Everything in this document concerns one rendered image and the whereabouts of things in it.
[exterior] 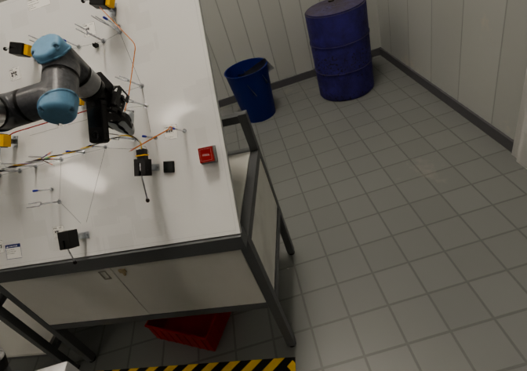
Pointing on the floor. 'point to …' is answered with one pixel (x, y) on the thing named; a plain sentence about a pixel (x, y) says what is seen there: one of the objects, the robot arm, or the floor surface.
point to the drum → (341, 47)
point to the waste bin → (252, 88)
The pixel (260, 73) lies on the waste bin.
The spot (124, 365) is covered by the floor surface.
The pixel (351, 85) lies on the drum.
